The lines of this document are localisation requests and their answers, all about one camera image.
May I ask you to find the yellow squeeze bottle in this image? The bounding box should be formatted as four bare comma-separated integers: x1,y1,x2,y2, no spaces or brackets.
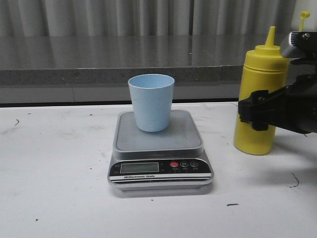
233,11,311,156

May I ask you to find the silver digital kitchen scale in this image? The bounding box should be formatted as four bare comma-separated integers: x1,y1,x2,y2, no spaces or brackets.
107,110,214,197

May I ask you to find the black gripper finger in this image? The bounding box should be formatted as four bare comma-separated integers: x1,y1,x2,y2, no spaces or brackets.
238,86,292,131

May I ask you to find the light blue plastic cup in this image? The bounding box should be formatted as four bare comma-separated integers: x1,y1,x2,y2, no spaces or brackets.
128,74,175,132

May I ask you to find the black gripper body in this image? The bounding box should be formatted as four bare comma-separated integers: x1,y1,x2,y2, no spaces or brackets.
282,62,317,134

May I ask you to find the grey stone counter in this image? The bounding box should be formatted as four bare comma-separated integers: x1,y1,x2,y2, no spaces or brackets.
0,34,266,105

